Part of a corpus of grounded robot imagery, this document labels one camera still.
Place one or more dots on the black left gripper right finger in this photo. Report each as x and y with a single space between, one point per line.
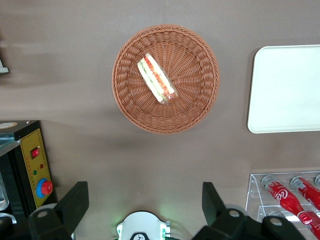
220 220

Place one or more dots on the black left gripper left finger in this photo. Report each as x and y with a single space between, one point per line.
70 207

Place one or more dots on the plastic-wrapped triangle sandwich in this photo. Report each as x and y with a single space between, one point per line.
156 77

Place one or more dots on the white robot base green light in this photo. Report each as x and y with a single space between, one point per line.
142 226

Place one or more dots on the white plastic tray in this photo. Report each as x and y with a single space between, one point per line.
287 90

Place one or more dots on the round brown wicker basket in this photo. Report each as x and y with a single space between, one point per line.
195 75

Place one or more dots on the red emergency stop button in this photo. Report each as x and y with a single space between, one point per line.
46 188

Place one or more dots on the clear acrylic bottle rack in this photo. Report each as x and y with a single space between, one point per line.
257 197

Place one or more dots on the black machine with yellow panel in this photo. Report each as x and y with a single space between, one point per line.
27 155

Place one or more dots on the red cola bottle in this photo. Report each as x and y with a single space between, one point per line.
310 193
287 201

